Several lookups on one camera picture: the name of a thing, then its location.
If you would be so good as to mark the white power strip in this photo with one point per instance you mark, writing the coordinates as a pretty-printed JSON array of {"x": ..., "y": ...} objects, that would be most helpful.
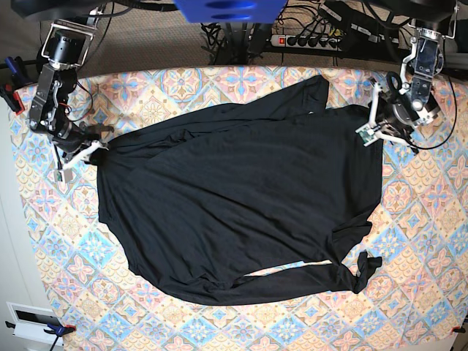
[{"x": 317, "y": 42}]

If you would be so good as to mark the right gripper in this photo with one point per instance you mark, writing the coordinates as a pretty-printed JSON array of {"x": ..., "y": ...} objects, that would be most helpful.
[{"x": 73, "y": 144}]

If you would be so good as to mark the black t-shirt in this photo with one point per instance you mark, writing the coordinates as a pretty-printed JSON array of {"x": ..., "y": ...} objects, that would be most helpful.
[{"x": 244, "y": 204}]

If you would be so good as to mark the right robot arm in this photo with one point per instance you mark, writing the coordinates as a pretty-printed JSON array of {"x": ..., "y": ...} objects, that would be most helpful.
[{"x": 65, "y": 50}]

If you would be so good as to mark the blue clamp bottom left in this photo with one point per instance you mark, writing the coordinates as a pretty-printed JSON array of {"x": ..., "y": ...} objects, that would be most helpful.
[{"x": 55, "y": 330}]

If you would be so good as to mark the red blue clamp top left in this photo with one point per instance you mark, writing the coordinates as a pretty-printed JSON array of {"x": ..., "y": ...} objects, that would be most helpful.
[{"x": 18, "y": 79}]

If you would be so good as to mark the patterned colourful tablecloth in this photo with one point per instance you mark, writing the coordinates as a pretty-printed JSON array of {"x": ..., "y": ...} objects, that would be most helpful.
[{"x": 417, "y": 297}]

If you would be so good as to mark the black clamp bottom right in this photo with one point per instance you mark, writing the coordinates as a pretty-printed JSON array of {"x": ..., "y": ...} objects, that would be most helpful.
[{"x": 460, "y": 329}]

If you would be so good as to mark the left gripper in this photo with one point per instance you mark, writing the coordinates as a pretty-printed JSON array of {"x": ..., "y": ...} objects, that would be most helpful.
[{"x": 398, "y": 120}]

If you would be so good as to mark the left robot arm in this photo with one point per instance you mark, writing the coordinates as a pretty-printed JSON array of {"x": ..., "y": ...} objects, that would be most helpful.
[{"x": 418, "y": 69}]

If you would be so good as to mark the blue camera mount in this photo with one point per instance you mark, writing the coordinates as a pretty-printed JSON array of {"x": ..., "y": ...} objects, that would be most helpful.
[{"x": 230, "y": 11}]

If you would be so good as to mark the white wall vent box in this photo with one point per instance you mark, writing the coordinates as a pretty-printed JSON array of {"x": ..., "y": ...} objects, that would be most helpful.
[{"x": 34, "y": 315}]

